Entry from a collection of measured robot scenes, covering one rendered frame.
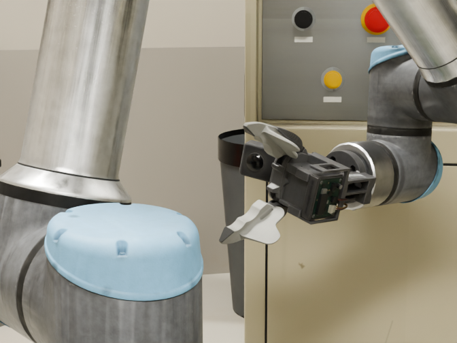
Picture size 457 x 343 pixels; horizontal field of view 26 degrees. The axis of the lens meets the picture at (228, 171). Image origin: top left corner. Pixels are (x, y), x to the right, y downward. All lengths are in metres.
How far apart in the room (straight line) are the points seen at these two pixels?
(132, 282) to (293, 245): 0.80
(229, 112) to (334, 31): 2.21
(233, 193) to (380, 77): 2.00
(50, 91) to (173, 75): 2.72
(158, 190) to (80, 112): 2.78
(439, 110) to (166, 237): 0.50
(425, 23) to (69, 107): 0.43
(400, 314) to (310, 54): 0.46
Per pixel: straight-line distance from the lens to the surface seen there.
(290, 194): 1.24
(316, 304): 1.70
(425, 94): 1.31
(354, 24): 1.67
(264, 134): 1.19
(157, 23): 3.78
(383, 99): 1.37
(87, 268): 0.91
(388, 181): 1.33
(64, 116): 1.07
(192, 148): 3.84
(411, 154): 1.37
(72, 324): 0.93
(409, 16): 1.19
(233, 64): 3.84
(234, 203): 3.34
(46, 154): 1.08
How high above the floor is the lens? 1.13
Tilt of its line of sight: 11 degrees down
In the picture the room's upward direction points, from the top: straight up
